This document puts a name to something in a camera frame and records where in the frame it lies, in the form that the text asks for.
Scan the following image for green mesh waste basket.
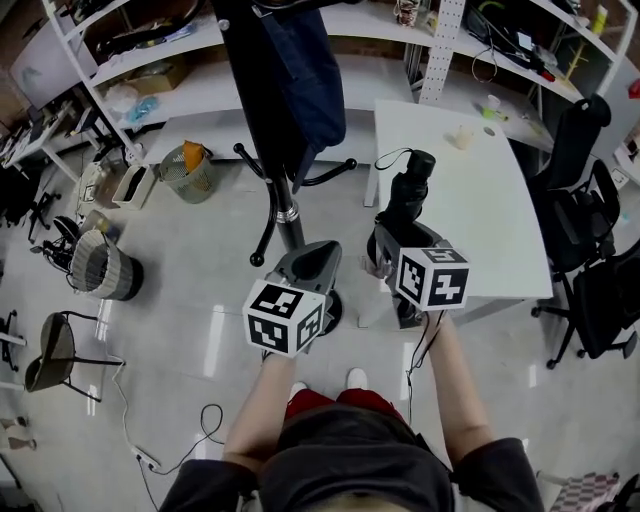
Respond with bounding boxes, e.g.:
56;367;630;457
158;144;219;205

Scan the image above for small cluttered cardboard box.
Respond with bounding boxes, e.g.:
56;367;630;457
79;159;119;209

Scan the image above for beige cup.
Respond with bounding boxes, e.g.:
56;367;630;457
444;124;476;151

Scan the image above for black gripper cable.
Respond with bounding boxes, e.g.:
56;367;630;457
404;309;442;426

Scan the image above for white metal shelving unit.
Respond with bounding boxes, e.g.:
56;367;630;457
42;0;634;166

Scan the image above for white desk with clutter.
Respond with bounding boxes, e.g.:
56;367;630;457
0;87;129;184

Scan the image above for dark jacket on rack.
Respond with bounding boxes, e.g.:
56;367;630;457
252;0;347;194

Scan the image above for person's dark grey shirt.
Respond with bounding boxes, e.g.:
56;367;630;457
159;404;546;512

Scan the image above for black metal frame with cables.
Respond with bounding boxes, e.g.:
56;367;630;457
28;214;81;274

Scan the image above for person's right forearm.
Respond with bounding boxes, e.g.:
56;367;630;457
423;309;495;474

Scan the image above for black folding umbrella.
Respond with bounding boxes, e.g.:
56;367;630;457
359;147;438;279

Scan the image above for small white plastic bag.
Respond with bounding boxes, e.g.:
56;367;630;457
102;82;139;119

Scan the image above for person's left forearm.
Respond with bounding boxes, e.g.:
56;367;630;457
222;352;300;474

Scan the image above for white power strip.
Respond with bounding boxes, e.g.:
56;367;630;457
130;443;162;472

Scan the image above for person's red shorts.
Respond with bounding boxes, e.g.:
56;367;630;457
284;387;404;422

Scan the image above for large flat screen television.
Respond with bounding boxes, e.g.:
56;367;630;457
9;19;99;112

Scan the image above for grey shell chair black legs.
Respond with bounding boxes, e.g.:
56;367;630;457
23;309;126;404

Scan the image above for white looped cable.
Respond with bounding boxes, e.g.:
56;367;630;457
471;43;500;84

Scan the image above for red white checkered cloth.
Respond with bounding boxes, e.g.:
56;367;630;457
552;472;624;512

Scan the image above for black floor cable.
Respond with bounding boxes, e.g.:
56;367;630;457
135;402;227;504

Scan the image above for orange packet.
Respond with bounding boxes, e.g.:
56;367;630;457
180;139;207;174

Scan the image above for black coat rack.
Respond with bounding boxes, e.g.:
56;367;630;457
209;0;359;337

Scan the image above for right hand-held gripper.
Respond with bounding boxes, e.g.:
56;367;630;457
374;221;472;331

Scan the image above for white table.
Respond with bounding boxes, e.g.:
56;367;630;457
363;98;555;329

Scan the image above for wooden peg stand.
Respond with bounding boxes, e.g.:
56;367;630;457
567;42;590;81

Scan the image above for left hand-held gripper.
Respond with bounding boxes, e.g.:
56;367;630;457
242;240;344;360

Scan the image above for cyan packet bundle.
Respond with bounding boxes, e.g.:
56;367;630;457
127;94;161;124

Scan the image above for white floor cable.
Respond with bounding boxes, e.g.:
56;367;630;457
97;299;142;451

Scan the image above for grey white woven basket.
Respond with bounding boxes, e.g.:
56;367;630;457
67;228;145;302

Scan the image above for white rectangular bin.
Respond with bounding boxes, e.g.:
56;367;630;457
110;163;159;210

